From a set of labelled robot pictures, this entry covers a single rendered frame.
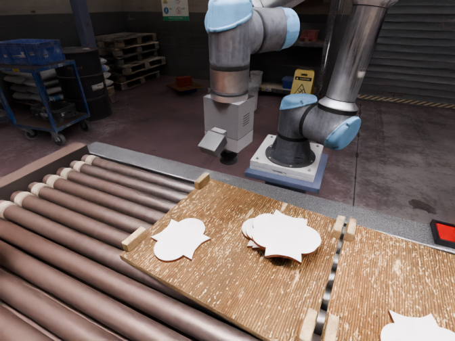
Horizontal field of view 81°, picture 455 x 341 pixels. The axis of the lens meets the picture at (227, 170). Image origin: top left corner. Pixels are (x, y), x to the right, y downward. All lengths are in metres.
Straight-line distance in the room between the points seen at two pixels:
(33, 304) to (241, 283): 0.39
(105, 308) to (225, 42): 0.52
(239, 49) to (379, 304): 0.52
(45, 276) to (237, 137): 0.49
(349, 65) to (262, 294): 0.62
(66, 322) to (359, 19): 0.92
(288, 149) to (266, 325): 0.62
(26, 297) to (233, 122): 0.52
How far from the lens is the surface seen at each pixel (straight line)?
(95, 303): 0.61
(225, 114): 0.53
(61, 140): 3.57
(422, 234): 0.83
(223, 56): 0.50
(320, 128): 0.86
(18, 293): 0.70
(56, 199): 0.93
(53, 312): 0.64
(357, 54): 0.84
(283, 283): 0.57
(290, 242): 0.59
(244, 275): 0.57
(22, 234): 0.84
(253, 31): 0.51
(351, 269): 0.64
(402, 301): 0.63
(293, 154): 0.97
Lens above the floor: 1.40
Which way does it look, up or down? 32 degrees down
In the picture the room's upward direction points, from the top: straight up
